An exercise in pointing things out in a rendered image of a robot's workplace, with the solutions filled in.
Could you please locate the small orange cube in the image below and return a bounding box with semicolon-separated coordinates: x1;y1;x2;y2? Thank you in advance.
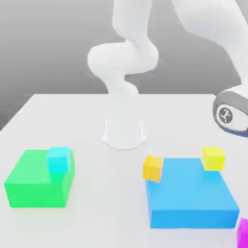
142;155;164;183

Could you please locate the small cyan cube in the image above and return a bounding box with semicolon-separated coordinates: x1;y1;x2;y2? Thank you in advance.
46;146;71;174

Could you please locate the small yellow cube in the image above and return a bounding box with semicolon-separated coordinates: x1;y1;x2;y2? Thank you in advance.
201;146;226;172

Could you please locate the small magenta cube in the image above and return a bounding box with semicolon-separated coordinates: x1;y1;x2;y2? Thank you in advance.
236;217;248;248

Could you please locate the large blue box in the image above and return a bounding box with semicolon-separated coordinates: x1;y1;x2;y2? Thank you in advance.
145;157;240;229

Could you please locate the large green box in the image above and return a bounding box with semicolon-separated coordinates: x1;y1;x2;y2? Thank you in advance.
3;149;76;208

